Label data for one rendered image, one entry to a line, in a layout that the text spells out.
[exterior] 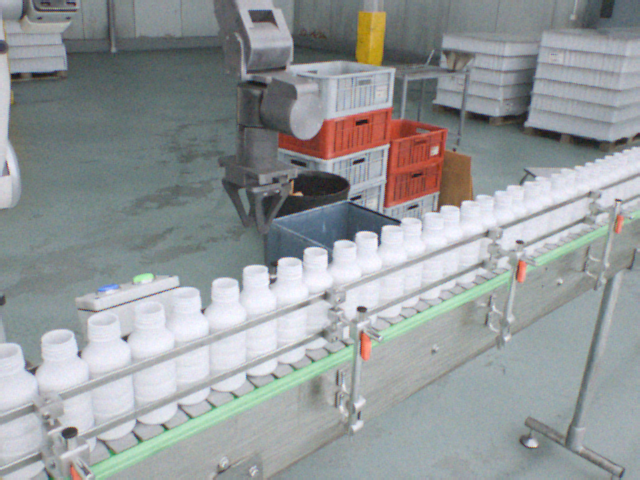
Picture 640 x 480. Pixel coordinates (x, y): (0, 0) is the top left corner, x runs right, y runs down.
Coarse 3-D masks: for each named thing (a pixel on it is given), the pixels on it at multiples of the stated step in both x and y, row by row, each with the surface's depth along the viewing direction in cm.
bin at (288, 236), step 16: (320, 208) 186; (336, 208) 191; (352, 208) 193; (368, 208) 188; (272, 224) 173; (288, 224) 180; (304, 224) 184; (320, 224) 189; (336, 224) 193; (352, 224) 195; (368, 224) 189; (384, 224) 185; (272, 240) 175; (288, 240) 170; (304, 240) 164; (320, 240) 191; (336, 240) 196; (352, 240) 196; (272, 256) 177; (288, 256) 171
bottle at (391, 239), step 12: (384, 228) 113; (396, 228) 114; (384, 240) 112; (396, 240) 112; (384, 252) 112; (396, 252) 112; (384, 264) 112; (396, 264) 112; (384, 276) 113; (396, 276) 113; (384, 288) 114; (396, 288) 114; (384, 300) 115; (384, 312) 116; (396, 312) 116
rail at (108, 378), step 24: (528, 216) 139; (528, 240) 144; (408, 264) 113; (480, 264) 131; (432, 288) 122; (288, 312) 96; (120, 336) 85; (216, 336) 87; (312, 336) 101; (144, 360) 80; (168, 360) 83; (264, 360) 95; (96, 384) 76; (24, 408) 71; (144, 408) 83; (96, 432) 79
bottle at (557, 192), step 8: (552, 176) 150; (560, 176) 152; (552, 184) 151; (560, 184) 150; (552, 192) 151; (560, 192) 150; (560, 200) 150; (560, 208) 151; (552, 216) 152; (560, 216) 152; (552, 224) 152; (560, 224) 153; (552, 240) 154
